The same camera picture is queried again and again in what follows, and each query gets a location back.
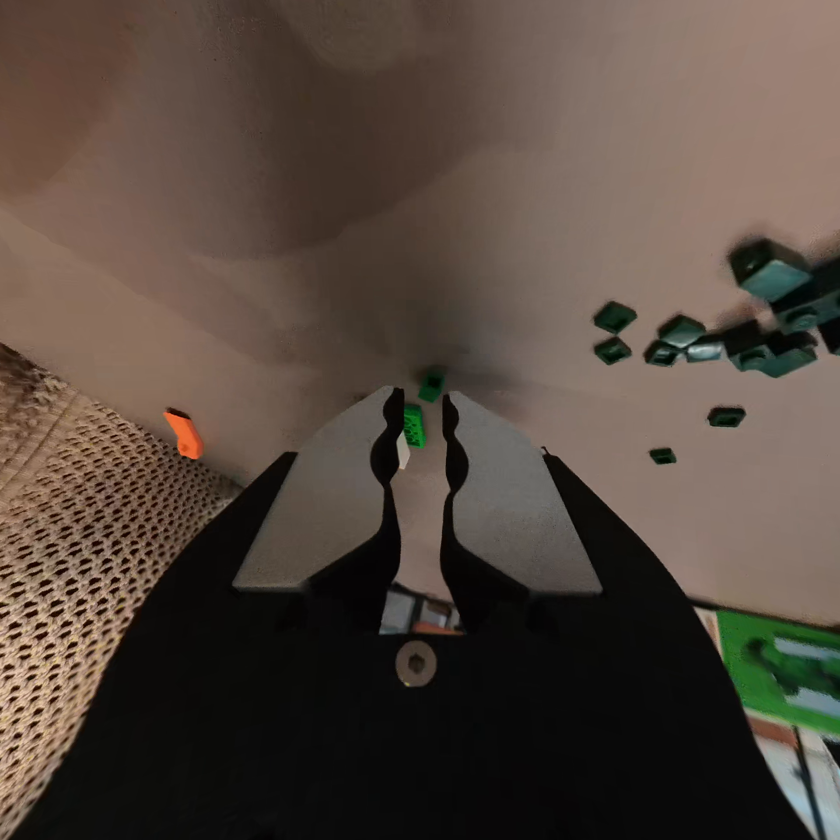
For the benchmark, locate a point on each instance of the person's left forearm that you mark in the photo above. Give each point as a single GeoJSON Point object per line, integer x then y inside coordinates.
{"type": "Point", "coordinates": [65, 558]}

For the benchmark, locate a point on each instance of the small orange plastic piece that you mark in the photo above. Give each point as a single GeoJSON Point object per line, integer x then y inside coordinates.
{"type": "Point", "coordinates": [187, 433]}

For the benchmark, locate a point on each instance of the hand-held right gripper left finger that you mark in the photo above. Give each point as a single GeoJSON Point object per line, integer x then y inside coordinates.
{"type": "Point", "coordinates": [321, 512]}

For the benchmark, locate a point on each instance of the small bright green lego brick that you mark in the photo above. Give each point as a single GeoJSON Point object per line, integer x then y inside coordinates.
{"type": "Point", "coordinates": [432, 387]}

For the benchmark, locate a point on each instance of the green lego set box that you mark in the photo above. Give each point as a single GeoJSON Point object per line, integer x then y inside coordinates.
{"type": "Point", "coordinates": [774, 663]}

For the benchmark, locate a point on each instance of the dark green lego piece pile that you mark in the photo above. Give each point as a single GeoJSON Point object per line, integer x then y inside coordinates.
{"type": "Point", "coordinates": [774, 289]}

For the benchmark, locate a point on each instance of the green lego plate cream brick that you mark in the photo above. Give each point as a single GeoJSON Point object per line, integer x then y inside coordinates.
{"type": "Point", "coordinates": [413, 426]}

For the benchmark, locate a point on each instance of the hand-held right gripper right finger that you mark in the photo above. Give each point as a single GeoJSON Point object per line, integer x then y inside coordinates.
{"type": "Point", "coordinates": [518, 518]}

